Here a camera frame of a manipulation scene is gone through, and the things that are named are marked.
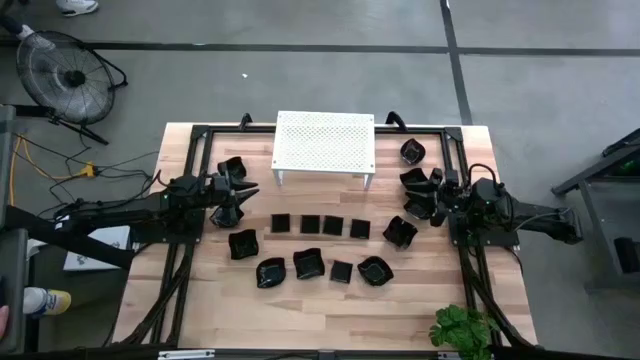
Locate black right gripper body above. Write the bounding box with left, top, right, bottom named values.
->
left=430, top=167, right=466, bottom=227

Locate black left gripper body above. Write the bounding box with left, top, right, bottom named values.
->
left=204, top=171, right=238, bottom=210

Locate black wavy square mini plate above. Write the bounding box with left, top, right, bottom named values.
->
left=228, top=228, right=260, bottom=261
left=399, top=167, right=432, bottom=191
left=292, top=247, right=326, bottom=280
left=217, top=155, right=249, bottom=182
left=382, top=215, right=419, bottom=250

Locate white perforated metal shelf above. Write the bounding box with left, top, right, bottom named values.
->
left=270, top=110, right=377, bottom=191

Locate green potted plant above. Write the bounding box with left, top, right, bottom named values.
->
left=428, top=303, right=501, bottom=360

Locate white printed carton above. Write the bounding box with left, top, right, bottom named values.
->
left=63, top=224, right=132, bottom=272

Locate grey metal workbench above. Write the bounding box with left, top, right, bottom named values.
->
left=551, top=127, right=640, bottom=292

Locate black diagonal strut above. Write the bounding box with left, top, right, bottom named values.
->
left=0, top=204, right=136, bottom=271

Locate black box on workbench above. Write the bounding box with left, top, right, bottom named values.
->
left=613, top=236, right=640, bottom=275

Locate black floor fan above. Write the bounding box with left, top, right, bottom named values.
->
left=15, top=29, right=129, bottom=146

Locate white yellow spray bottle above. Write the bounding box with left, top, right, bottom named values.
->
left=22, top=286, right=72, bottom=319

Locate person's white shoe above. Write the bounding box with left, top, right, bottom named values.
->
left=54, top=0, right=100, bottom=18
left=14, top=23, right=56, bottom=51

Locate person's leg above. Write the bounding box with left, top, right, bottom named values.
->
left=0, top=13, right=24, bottom=37

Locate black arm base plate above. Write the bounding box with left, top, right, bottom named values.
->
left=448, top=219, right=521, bottom=247
left=132, top=207, right=206, bottom=246

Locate black aluminium table frame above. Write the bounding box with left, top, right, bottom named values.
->
left=113, top=123, right=539, bottom=349

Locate black floor cable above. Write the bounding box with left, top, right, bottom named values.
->
left=94, top=149, right=161, bottom=174

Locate black front rail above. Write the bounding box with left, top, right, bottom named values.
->
left=0, top=344, right=640, bottom=360

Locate yellow floor cable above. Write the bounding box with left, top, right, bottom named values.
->
left=8, top=134, right=96, bottom=206

